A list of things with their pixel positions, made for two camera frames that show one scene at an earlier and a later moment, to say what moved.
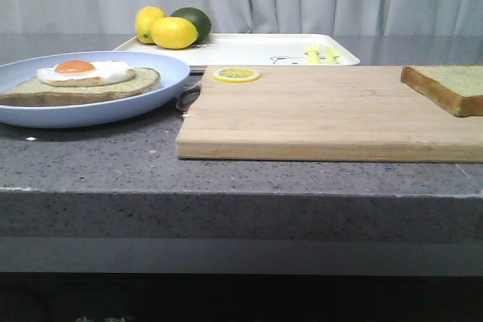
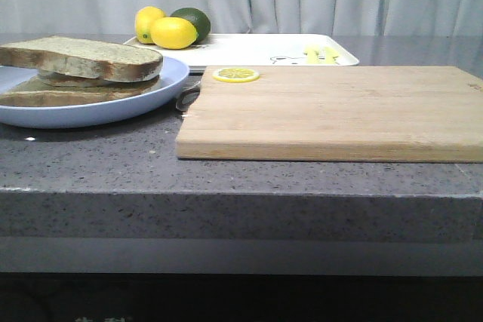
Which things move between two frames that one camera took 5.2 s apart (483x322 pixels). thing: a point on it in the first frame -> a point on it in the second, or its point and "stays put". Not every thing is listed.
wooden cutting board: x=324 y=114 stays put
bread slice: x=458 y=89 -> x=68 y=56
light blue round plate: x=173 y=75 stays put
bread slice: x=40 y=93 stays put
